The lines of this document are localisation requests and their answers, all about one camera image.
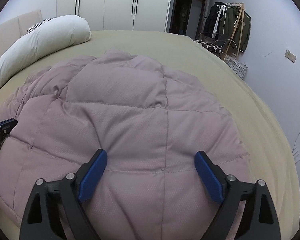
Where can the black chair with floral cushion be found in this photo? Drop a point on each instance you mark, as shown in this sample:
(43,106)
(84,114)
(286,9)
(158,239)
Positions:
(214,42)

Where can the white wifi router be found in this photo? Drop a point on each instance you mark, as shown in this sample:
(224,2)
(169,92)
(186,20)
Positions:
(296,155)

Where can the white grid laundry basket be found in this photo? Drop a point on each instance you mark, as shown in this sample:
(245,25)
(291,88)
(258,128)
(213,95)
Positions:
(239,68)

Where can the wooden clothes rack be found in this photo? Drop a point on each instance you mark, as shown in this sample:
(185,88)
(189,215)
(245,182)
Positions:
(238,24)

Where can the wall power socket upper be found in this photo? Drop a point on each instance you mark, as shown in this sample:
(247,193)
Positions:
(290,56)

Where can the mauve hooded down coat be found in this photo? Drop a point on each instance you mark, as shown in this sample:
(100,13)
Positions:
(150,119)

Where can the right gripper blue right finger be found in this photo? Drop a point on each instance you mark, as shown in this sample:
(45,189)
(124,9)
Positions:
(211,175)

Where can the white hanging garment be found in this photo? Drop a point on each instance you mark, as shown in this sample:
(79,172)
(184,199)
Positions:
(220,14)

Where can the beige upholstered headboard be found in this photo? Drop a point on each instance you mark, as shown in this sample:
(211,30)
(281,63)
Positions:
(15,28)

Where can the white long pillow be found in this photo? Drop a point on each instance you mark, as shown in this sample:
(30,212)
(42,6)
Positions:
(52,36)

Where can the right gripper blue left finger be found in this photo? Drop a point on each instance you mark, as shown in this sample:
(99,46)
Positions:
(89,174)

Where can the black hanging garment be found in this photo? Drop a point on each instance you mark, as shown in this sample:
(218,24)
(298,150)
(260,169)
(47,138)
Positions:
(211,19)

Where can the beige bed sheet mattress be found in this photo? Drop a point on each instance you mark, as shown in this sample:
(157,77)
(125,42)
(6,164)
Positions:
(270,153)

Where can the white wardrobe with handles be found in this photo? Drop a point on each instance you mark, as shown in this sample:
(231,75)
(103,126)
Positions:
(140,15)

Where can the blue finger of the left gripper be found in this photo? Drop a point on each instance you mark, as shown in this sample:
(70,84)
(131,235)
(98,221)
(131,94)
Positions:
(6,126)

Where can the black white striped pillow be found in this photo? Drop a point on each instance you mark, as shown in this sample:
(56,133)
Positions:
(37,25)

